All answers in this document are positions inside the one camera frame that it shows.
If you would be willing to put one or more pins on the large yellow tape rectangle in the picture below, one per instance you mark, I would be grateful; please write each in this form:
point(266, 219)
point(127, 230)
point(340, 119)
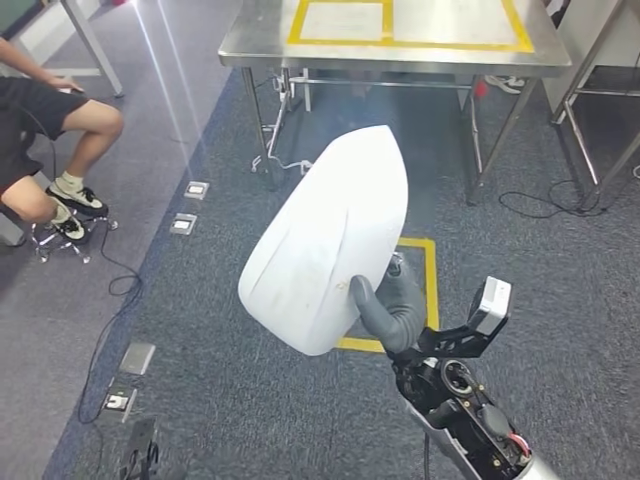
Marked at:
point(520, 30)

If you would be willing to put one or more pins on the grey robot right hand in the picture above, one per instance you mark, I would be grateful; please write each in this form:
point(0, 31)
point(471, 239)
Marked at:
point(400, 311)

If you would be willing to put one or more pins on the stainless steel workbench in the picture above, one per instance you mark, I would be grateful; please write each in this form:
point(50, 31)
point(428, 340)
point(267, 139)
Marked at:
point(260, 33)

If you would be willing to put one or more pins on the white plastic car part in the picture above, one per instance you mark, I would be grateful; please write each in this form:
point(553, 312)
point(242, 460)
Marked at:
point(324, 245)

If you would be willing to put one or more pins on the stainless steel table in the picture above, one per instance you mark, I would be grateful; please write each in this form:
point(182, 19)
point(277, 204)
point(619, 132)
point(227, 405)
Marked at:
point(575, 40)

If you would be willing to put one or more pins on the steel floor cover plate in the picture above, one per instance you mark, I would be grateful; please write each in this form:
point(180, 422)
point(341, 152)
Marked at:
point(137, 359)

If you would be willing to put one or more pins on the small yellow tape rectangle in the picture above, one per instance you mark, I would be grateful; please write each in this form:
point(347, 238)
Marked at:
point(295, 26)

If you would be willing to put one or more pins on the white desk green top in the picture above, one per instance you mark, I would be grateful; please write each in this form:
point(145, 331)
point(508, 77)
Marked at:
point(84, 40)

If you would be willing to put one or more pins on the chrome base stool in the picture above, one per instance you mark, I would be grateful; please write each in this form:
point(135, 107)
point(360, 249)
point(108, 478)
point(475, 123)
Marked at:
point(65, 242)

